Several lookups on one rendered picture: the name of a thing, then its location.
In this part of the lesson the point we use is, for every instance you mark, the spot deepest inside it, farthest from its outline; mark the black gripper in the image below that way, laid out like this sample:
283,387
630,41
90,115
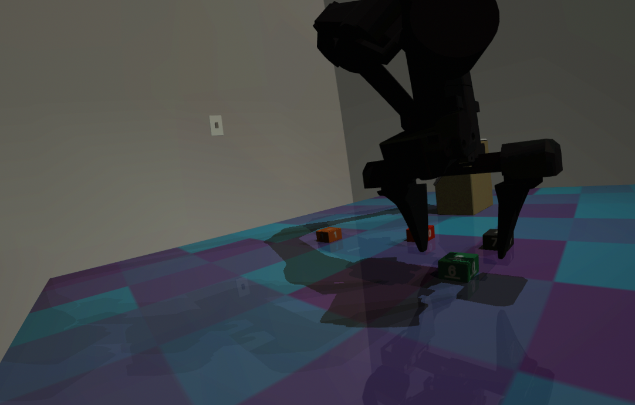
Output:
523,165

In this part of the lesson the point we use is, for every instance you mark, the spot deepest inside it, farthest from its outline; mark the red block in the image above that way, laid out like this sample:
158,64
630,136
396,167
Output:
431,234

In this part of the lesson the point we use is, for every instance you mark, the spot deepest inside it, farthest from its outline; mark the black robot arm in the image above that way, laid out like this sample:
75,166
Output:
443,40

